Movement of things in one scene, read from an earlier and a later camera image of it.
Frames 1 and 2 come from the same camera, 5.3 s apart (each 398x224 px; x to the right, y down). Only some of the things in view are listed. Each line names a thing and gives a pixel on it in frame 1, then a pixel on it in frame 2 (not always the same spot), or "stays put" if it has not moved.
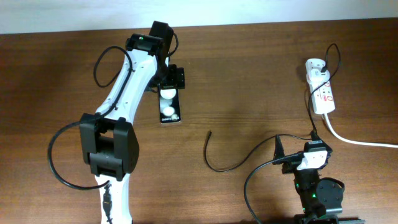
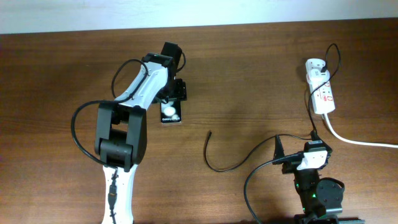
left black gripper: x=176 y=78 -> x=180 y=93
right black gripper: x=290 y=167 stays put
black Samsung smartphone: x=170 y=108 stays put
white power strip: x=318 y=76 stays put
